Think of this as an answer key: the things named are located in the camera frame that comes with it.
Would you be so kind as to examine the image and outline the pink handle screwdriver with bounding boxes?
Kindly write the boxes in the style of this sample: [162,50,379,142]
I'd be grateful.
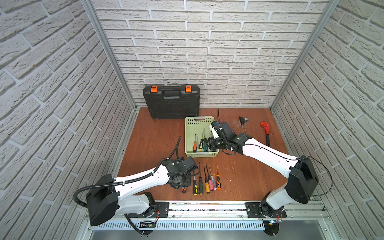
[206,165,214,191]

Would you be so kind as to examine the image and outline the green handle screwdriver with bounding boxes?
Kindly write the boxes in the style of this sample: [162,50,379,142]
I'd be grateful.
[203,129,209,152]

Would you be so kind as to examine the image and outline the black plastic tool case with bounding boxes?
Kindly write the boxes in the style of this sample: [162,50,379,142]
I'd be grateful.
[143,85,201,120]

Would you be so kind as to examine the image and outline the left black corrugated cable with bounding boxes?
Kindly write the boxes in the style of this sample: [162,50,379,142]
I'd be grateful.
[72,136,182,236]

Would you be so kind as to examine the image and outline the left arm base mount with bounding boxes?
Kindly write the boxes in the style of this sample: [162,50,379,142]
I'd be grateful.
[129,202,170,218]

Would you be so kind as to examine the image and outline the orange black handle screwdriver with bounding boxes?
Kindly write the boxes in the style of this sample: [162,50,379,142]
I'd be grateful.
[193,134,198,153]

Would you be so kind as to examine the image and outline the red pipe wrench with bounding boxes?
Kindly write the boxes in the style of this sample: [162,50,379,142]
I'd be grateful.
[260,122,271,147]

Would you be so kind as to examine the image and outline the small black metal part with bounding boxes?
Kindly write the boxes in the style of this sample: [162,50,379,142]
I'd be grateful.
[239,117,249,125]

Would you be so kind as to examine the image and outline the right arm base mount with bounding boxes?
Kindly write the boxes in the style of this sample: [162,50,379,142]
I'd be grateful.
[245,202,287,219]

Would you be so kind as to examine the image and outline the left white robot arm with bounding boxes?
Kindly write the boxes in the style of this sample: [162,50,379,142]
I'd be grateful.
[85,157,200,227]

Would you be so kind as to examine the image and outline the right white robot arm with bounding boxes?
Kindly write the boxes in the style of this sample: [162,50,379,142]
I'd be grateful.
[207,122,319,217]

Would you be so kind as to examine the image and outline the long black handle screwdriver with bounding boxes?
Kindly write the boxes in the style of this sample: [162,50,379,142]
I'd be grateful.
[198,164,204,195]

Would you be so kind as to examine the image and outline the right thin black cable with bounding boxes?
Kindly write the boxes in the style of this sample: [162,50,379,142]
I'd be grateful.
[216,108,334,197]

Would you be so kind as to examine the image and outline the light green plastic bin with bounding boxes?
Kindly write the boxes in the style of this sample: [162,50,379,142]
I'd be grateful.
[185,116,219,158]

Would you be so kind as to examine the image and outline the black yellow handle screwdriver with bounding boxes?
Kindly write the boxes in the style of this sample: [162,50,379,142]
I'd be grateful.
[199,133,204,151]

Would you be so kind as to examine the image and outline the black yellow small screwdriver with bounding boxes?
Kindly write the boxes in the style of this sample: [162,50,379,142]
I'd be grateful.
[193,177,198,196]

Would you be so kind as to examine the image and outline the orange black stubby screwdriver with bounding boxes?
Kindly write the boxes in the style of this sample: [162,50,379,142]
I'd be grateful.
[216,166,221,190]

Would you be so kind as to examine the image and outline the aluminium rail frame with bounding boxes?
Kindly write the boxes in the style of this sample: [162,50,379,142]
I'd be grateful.
[75,200,340,240]

